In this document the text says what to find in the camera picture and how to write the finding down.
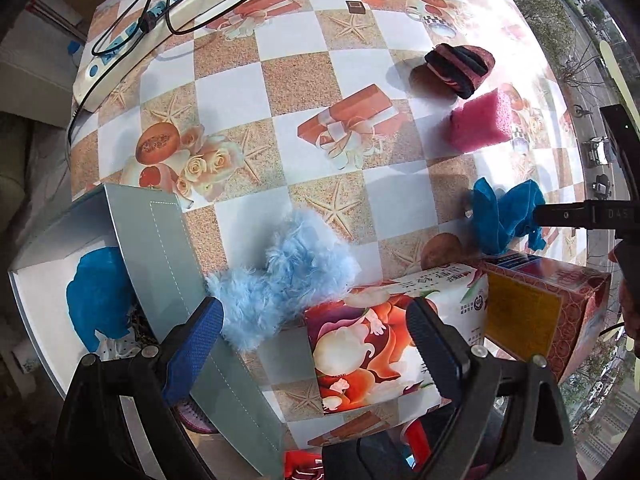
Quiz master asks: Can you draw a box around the white dotted sock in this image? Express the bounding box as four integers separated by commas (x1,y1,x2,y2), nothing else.
96,327,141,361

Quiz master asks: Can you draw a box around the purple striped knitted sock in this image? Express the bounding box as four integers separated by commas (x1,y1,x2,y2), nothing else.
175,396,218,434

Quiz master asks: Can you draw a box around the blue cloth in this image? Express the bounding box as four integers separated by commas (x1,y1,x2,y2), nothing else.
66,247,134,352
471,178,546,256

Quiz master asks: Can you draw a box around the person right hand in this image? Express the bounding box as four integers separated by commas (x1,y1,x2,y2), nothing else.
608,243,640,359

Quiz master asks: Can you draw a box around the floral tissue pack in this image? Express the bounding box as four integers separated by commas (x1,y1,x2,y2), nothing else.
304,263,489,414

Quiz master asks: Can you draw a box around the red patterned carton box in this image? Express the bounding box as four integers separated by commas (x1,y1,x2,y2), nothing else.
478,252,611,382

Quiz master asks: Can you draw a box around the grey storage box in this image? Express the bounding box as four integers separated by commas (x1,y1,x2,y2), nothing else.
9,184,284,479

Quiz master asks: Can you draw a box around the light blue fluffy sock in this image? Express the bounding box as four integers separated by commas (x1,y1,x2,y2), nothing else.
205,208,360,352

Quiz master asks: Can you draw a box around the pink sponge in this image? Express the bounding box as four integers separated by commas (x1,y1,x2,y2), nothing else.
446,89,513,153

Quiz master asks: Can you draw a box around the pink black sock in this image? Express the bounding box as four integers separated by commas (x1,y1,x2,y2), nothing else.
424,44,496,100

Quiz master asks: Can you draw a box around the white power strip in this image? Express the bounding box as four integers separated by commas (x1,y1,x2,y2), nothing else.
73,0,226,112

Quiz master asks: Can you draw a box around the black cable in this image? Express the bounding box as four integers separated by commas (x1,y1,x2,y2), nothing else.
65,0,279,162

